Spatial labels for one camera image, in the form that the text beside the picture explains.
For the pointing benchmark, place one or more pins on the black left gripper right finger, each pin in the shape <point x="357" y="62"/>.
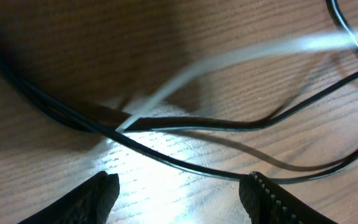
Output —
<point x="268" y="203"/>

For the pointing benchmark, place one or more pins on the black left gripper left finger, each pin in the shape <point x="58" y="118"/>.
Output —
<point x="90" y="202"/>

